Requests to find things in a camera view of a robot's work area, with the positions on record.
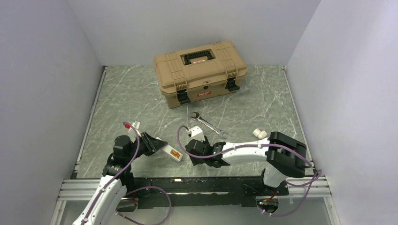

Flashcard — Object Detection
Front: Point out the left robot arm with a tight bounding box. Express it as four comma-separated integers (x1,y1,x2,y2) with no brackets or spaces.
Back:
72,130,168,225

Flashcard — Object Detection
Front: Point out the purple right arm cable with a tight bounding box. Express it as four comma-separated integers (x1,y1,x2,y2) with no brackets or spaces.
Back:
177,125,323,218

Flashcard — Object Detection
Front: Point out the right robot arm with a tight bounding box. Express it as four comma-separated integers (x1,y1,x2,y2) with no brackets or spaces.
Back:
183,132,312,195

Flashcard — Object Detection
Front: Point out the tan plastic toolbox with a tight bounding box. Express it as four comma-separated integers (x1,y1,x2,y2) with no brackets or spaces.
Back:
153,41,248,109

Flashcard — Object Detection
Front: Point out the white pipe elbow fitting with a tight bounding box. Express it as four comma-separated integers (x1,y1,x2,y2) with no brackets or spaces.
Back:
252,128,268,140

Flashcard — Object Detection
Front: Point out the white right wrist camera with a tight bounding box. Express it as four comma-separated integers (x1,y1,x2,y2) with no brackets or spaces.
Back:
187,126,205,142

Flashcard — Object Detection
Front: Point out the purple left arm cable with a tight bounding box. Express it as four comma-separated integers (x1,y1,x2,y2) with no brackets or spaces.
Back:
81,121,172,225

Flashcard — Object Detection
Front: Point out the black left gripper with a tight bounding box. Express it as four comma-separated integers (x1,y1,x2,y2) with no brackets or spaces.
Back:
126,131,168,162

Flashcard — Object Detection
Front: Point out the orange battery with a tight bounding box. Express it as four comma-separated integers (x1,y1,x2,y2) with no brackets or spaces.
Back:
170,150,181,159

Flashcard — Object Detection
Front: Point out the white air conditioner remote control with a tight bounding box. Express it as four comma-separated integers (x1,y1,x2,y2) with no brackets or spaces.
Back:
161,145,183,162

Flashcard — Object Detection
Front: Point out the silver combination wrench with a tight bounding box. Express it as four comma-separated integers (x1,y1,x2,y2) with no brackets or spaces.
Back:
190,112,228,139

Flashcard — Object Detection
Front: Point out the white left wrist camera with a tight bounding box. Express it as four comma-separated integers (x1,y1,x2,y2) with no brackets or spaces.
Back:
122,120,140,135

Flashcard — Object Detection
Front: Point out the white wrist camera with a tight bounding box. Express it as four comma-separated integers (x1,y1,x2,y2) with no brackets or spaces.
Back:
187,126,205,142
122,120,140,135

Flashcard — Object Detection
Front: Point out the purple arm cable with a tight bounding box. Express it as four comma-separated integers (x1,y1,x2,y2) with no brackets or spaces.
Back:
81,121,172,225
177,125,323,218

